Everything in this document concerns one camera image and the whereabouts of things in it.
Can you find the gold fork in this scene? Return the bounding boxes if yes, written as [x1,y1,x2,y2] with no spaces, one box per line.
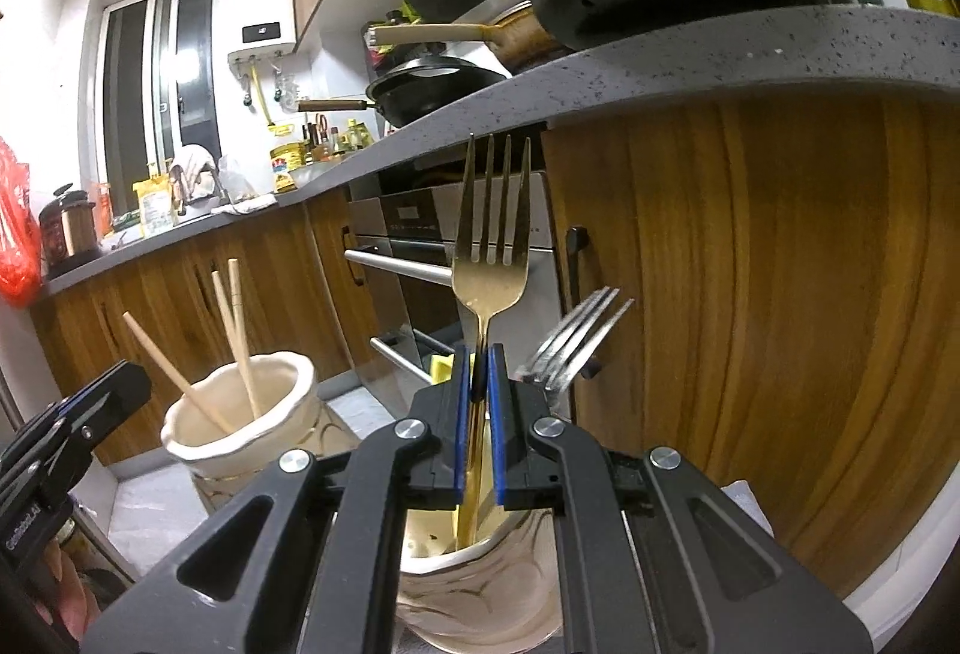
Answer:
[450,132,534,550]

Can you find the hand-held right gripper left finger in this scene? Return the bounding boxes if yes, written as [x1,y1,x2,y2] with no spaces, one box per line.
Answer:
[82,346,482,654]

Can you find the yellow food bag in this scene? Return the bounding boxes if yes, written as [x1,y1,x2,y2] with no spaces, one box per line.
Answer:
[133,173,176,236]

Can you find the row of condiment bottles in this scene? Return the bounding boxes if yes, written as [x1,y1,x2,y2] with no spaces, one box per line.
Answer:
[300,113,377,165]

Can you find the red plastic bag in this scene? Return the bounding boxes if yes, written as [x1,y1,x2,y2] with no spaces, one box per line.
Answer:
[0,136,44,308]

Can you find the grey stone countertop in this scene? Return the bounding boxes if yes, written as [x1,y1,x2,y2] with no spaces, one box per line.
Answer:
[43,1,960,296]

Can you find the person's left hand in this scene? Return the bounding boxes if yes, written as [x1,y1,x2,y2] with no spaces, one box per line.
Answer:
[28,532,102,641]

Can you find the wooden base cabinets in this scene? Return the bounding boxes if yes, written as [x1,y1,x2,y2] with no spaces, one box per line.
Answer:
[28,90,960,604]

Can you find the silver fork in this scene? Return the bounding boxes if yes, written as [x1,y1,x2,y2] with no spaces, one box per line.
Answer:
[513,286,635,394]

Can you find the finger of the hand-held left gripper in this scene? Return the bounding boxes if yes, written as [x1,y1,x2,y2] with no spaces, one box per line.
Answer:
[41,360,153,449]
[0,410,102,501]

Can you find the grey striped tablecloth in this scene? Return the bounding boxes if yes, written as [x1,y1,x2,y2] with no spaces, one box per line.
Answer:
[103,390,775,654]

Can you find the brown frying pan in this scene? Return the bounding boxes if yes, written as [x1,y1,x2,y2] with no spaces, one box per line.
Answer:
[364,0,580,79]

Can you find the white dish cloth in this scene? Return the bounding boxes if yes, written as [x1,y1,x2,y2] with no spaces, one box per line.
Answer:
[213,192,280,218]

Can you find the black wok wooden handle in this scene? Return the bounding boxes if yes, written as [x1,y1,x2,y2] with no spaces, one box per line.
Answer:
[295,55,512,128]

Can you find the white water heater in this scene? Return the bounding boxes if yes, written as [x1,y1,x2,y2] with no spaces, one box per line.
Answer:
[222,0,298,67]

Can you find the wooden chopstick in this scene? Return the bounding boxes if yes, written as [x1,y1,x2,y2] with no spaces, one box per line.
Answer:
[226,258,265,420]
[121,312,235,435]
[211,269,260,420]

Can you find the yellow label oil jug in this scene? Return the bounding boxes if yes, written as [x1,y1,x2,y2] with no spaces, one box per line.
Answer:
[269,143,302,195]

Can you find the sliding glass window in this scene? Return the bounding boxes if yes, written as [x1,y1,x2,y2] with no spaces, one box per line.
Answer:
[93,0,223,199]

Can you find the cream ceramic utensil holder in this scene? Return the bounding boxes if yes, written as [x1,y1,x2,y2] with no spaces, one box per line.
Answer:
[160,351,565,652]

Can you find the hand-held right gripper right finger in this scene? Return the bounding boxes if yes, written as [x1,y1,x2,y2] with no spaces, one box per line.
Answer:
[486,343,876,654]

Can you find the stainless steel oven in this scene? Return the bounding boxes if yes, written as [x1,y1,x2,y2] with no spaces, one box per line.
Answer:
[343,169,565,401]

